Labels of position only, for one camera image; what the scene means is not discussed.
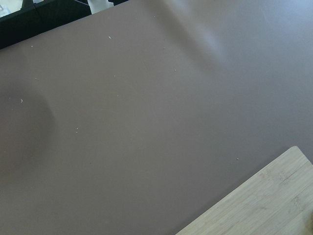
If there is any bamboo cutting board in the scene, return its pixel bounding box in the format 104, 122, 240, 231
178, 146, 313, 235

